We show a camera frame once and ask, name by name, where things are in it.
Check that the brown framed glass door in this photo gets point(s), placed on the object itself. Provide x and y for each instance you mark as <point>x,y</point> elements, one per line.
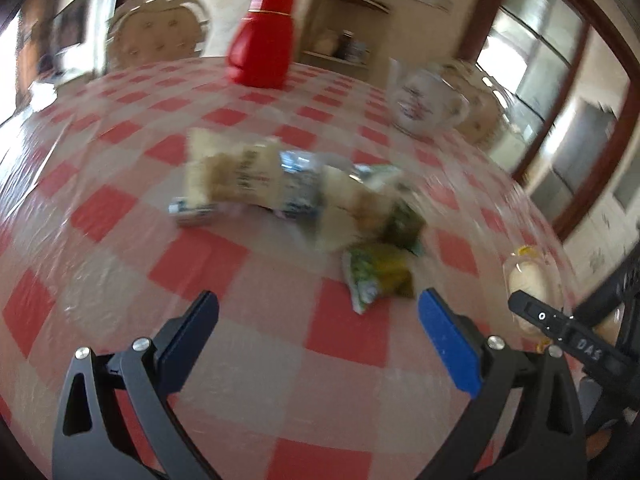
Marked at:
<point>550,85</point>

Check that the brown bottle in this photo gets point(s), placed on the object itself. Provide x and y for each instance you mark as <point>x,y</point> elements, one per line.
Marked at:
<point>346,44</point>

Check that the cream tufted chair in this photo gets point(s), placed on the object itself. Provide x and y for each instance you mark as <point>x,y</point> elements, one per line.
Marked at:
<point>155,35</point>
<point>482,120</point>

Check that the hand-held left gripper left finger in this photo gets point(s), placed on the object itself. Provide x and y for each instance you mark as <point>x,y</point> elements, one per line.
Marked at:
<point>187,345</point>

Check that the red thermos jug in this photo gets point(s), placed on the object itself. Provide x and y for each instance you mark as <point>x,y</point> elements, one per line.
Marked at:
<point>260,40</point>

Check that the small blue white packet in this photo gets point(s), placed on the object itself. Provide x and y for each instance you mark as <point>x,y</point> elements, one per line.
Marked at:
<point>192,212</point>

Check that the television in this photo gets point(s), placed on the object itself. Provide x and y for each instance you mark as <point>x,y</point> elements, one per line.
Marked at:
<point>75,20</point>

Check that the small printed box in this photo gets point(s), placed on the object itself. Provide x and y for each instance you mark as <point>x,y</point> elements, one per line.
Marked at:
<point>360,51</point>

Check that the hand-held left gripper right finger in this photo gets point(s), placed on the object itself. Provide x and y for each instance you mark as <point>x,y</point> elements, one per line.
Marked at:
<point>450,340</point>

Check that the wooden corner shelf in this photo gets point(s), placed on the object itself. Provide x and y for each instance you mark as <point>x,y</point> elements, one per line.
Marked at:
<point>330,57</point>

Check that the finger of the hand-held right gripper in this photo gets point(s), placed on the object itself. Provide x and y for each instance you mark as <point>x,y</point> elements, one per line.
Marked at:
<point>575,337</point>
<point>607,292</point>

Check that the red checkered tablecloth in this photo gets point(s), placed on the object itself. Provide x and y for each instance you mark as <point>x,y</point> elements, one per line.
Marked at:
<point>200,270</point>

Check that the green snack packet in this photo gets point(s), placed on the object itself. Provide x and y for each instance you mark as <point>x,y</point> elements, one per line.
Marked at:
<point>407,227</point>
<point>380,277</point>

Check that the beige pouch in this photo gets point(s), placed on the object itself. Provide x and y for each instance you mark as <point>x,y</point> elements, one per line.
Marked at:
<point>326,41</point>

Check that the white printed bread packet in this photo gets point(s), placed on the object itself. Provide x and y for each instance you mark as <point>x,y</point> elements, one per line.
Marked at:
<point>230,170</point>

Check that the white floral teapot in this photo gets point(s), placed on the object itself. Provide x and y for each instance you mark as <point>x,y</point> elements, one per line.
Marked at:
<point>425,100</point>

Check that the yellow bun packet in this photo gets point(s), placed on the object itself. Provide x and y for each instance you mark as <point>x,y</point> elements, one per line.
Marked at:
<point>532,272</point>

